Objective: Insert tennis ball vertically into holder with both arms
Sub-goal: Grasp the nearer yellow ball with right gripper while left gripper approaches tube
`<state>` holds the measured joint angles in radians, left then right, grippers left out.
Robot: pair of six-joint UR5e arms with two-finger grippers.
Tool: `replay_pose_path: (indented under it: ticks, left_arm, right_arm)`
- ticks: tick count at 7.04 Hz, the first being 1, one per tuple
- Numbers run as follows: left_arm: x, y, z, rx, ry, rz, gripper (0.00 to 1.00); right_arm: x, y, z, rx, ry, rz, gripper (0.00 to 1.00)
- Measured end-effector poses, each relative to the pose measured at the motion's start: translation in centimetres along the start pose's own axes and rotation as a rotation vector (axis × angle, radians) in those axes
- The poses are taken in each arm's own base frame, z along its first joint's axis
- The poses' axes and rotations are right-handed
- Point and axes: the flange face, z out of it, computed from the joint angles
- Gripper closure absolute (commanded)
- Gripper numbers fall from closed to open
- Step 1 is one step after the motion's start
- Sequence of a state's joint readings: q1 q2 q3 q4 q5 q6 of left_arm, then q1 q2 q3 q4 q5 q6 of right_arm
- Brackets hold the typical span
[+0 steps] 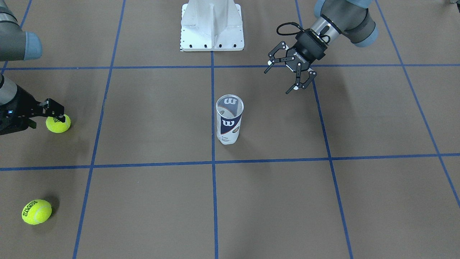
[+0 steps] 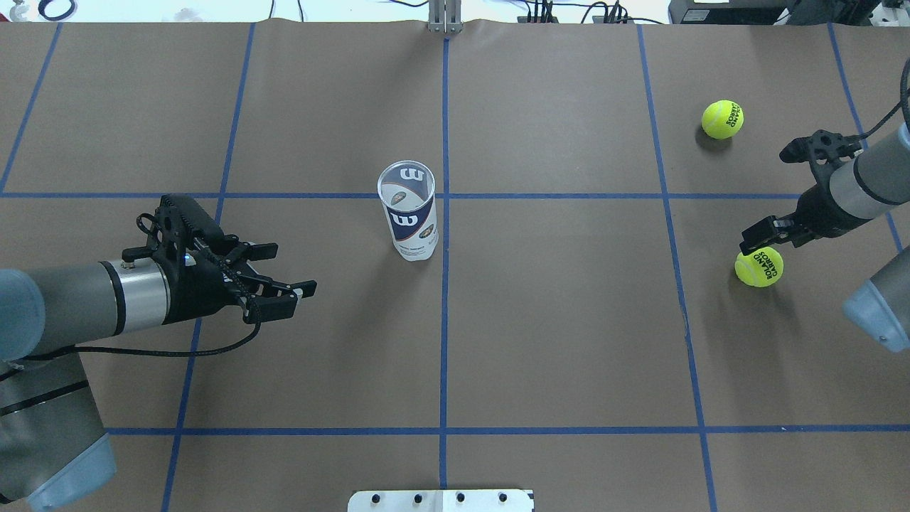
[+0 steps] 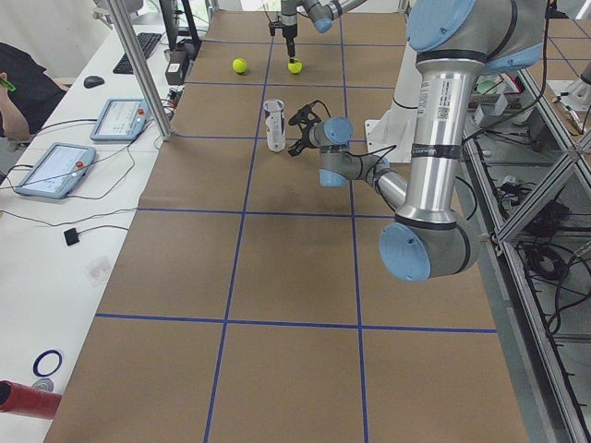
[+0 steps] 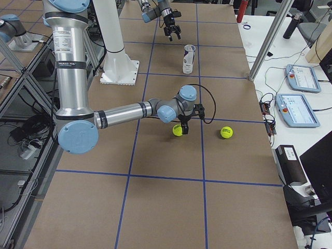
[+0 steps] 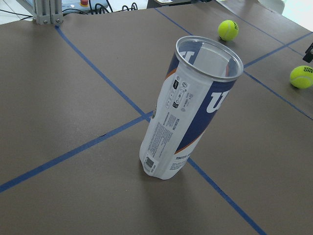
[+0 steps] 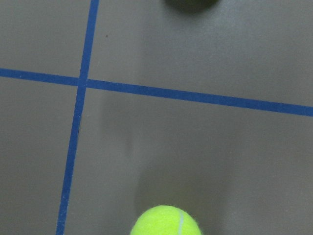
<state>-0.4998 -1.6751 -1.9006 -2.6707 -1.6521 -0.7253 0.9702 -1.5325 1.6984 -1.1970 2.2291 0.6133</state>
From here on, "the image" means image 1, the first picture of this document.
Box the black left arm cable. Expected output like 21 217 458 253
276 22 306 36

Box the white blue tennis ball can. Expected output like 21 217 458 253
215 95 244 145

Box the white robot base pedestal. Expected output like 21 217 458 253
180 0 245 51

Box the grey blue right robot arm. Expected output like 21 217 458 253
0 0 71 135

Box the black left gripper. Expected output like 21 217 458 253
264 31 327 95

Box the yellow tennis ball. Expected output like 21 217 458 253
46 114 71 134
21 199 52 225

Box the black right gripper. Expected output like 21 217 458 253
0 86 65 135

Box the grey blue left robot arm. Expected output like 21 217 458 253
266 0 378 94

